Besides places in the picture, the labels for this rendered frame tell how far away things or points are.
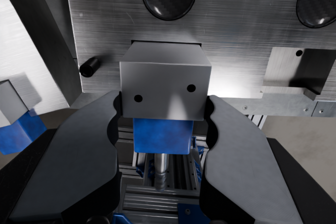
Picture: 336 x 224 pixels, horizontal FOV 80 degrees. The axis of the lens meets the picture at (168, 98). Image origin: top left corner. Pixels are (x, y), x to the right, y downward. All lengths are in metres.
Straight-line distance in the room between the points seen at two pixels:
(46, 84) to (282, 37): 0.22
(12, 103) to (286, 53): 0.27
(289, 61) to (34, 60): 0.24
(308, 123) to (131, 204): 1.26
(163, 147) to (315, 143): 1.57
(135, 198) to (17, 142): 0.34
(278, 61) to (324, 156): 1.62
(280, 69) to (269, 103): 0.10
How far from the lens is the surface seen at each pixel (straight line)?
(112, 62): 0.17
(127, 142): 1.10
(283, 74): 0.22
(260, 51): 0.18
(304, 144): 1.65
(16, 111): 0.25
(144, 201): 0.54
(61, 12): 0.27
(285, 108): 0.33
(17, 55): 0.24
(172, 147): 0.15
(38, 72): 0.24
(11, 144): 0.28
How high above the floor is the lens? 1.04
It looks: 63 degrees down
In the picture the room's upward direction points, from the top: 178 degrees clockwise
